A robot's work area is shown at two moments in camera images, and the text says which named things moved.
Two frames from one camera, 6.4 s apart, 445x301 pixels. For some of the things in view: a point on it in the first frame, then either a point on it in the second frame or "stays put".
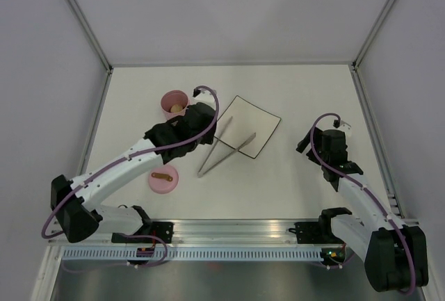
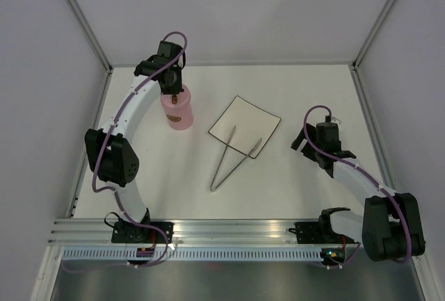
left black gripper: [209, 137] → [177, 88]
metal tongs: [200, 173] → [215, 186]
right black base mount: [308, 233] stays put
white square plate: [247, 119] stays put
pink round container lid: [163, 179] → [176, 99]
